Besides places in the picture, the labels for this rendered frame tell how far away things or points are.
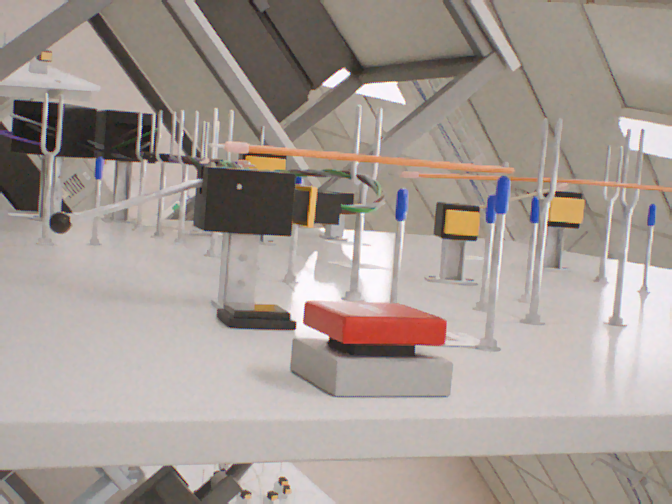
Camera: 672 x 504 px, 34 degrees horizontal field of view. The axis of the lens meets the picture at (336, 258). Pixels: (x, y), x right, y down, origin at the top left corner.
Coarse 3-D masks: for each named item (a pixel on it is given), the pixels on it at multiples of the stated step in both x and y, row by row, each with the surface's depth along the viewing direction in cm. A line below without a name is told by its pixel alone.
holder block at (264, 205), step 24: (216, 168) 68; (240, 168) 71; (216, 192) 68; (240, 192) 68; (264, 192) 69; (288, 192) 69; (216, 216) 68; (240, 216) 68; (264, 216) 69; (288, 216) 69
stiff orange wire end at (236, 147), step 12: (216, 144) 58; (228, 144) 58; (240, 144) 58; (300, 156) 59; (312, 156) 59; (324, 156) 59; (336, 156) 60; (348, 156) 60; (360, 156) 60; (372, 156) 60; (444, 168) 61; (456, 168) 61; (468, 168) 61; (480, 168) 62; (492, 168) 62; (504, 168) 62
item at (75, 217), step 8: (184, 184) 69; (192, 184) 69; (200, 184) 69; (152, 192) 69; (160, 192) 69; (168, 192) 69; (176, 192) 69; (128, 200) 68; (136, 200) 68; (144, 200) 68; (152, 200) 69; (96, 208) 68; (104, 208) 68; (112, 208) 68; (120, 208) 68; (72, 216) 67; (80, 216) 67; (88, 216) 68; (96, 216) 68; (72, 224) 67
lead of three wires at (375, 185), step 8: (360, 176) 81; (368, 176) 80; (368, 184) 80; (376, 184) 78; (376, 192) 78; (384, 192) 77; (376, 200) 75; (384, 200) 76; (344, 208) 73; (352, 208) 73; (360, 208) 73; (368, 208) 74; (376, 208) 75
